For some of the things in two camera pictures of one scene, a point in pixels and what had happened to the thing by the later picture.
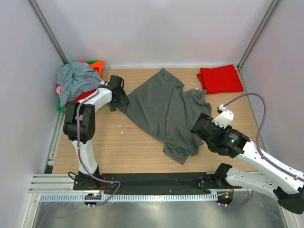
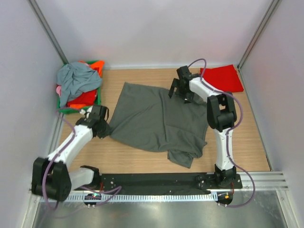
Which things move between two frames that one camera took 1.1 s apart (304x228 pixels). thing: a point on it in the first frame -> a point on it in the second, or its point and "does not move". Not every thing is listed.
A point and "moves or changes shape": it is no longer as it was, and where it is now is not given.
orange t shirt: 98,66 does not move
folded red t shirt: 221,79 does not move
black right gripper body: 205,116 -> 182,91
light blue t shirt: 75,78 does not move
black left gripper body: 122,99 -> 105,129
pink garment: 58,89 does not move
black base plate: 155,183 does not move
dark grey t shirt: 169,112 moves or changes shape
